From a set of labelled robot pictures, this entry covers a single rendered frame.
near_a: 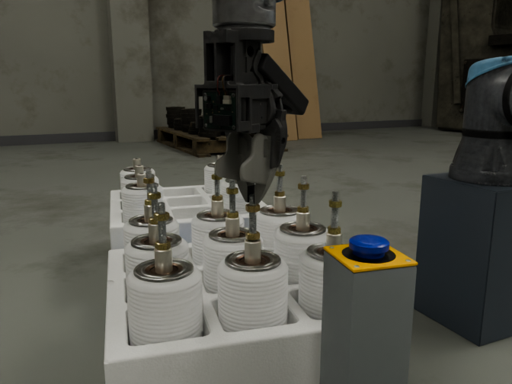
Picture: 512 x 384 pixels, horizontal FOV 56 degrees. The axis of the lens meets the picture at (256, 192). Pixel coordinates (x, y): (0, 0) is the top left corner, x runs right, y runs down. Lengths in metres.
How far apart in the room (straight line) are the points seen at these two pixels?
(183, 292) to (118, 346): 0.10
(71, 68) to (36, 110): 0.44
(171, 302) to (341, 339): 0.21
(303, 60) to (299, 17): 0.38
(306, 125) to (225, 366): 3.83
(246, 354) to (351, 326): 0.18
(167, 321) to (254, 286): 0.11
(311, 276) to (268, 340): 0.11
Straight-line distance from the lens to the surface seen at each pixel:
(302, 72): 4.44
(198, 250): 0.86
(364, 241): 0.50
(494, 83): 0.98
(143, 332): 0.63
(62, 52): 4.32
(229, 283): 0.63
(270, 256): 0.66
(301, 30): 4.56
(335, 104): 5.21
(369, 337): 0.51
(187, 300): 0.61
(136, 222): 0.85
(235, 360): 0.62
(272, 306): 0.64
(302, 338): 0.63
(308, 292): 0.68
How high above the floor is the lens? 0.48
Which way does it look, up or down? 13 degrees down
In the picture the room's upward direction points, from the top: straight up
